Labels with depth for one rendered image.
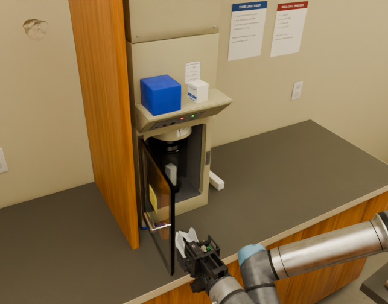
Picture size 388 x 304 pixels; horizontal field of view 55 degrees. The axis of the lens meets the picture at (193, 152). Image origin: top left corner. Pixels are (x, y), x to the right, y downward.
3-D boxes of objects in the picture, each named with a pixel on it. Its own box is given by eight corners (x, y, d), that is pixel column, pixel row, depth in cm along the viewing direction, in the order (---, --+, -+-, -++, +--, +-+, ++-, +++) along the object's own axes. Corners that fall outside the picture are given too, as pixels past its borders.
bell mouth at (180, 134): (140, 124, 151) (140, 113, 148) (178, 116, 159) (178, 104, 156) (159, 145, 139) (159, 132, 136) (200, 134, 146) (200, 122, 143)
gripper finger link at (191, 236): (188, 215, 100) (206, 237, 94) (187, 231, 104) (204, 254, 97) (178, 219, 99) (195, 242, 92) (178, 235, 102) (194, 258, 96)
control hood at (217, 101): (136, 130, 129) (134, 104, 123) (214, 111, 143) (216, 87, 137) (149, 146, 120) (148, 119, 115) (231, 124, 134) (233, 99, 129)
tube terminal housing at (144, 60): (120, 193, 172) (104, 25, 130) (181, 175, 186) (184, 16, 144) (142, 228, 154) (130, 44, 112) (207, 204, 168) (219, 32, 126)
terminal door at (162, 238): (146, 221, 151) (141, 136, 129) (173, 278, 128) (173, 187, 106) (144, 221, 151) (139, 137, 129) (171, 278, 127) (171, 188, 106)
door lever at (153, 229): (157, 213, 126) (157, 207, 125) (167, 231, 119) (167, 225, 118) (142, 217, 124) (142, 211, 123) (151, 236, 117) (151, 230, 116)
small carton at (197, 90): (187, 98, 128) (187, 82, 125) (198, 95, 131) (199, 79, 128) (196, 103, 125) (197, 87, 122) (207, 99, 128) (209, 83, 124)
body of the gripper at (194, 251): (208, 231, 93) (236, 266, 84) (207, 255, 98) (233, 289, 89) (181, 242, 90) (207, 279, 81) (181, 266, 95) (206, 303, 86)
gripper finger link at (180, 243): (178, 219, 99) (195, 242, 92) (178, 235, 102) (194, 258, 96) (167, 223, 98) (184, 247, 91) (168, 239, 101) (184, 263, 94)
